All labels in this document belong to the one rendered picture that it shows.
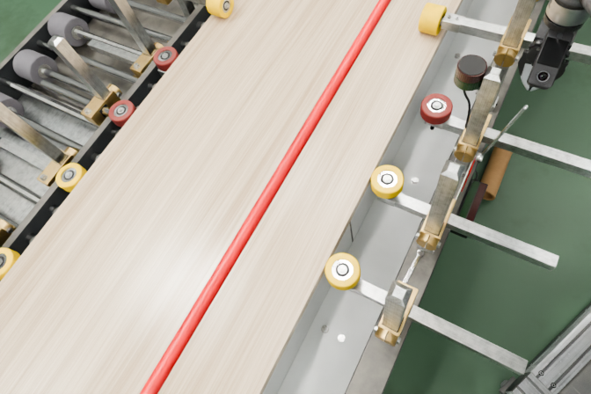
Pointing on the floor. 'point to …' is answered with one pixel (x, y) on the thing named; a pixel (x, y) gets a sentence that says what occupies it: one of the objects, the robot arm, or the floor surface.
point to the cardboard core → (495, 171)
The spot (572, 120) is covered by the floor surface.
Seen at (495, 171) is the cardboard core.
